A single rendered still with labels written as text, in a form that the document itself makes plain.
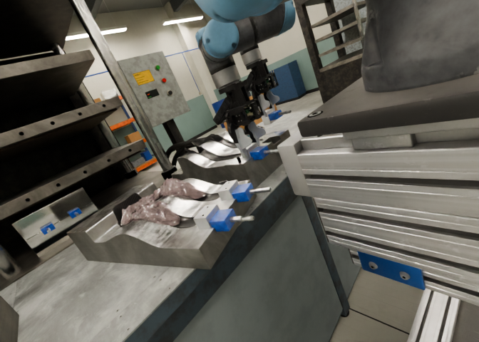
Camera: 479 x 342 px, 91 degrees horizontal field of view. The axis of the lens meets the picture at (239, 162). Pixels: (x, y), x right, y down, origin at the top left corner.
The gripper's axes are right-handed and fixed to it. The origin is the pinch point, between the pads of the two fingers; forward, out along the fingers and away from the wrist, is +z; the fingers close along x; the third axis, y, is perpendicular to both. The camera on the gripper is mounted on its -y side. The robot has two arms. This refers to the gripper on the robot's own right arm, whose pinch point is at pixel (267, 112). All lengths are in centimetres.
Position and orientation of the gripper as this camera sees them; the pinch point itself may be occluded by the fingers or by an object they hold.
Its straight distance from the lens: 102.1
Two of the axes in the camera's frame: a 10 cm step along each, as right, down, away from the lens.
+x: 6.3, -4.8, 6.1
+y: 6.7, -0.5, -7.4
